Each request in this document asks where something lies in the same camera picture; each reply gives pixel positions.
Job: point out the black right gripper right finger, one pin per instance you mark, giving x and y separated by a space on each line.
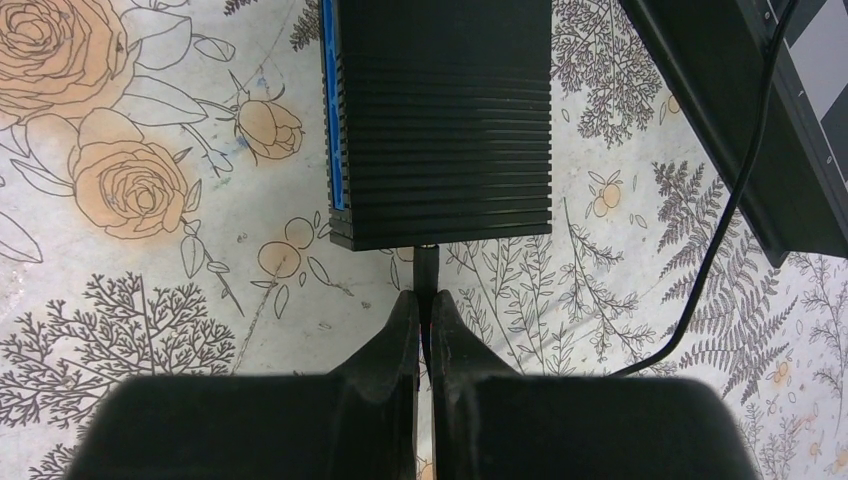
491 422

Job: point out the black power adapter with cable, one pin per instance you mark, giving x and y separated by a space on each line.
722 218

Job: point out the small black network switch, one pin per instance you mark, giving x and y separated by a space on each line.
438 121

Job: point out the black white checkerboard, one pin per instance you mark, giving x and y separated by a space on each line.
732 67

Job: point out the floral patterned table mat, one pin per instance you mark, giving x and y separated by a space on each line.
165 211

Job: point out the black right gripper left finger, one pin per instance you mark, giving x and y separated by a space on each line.
357 421

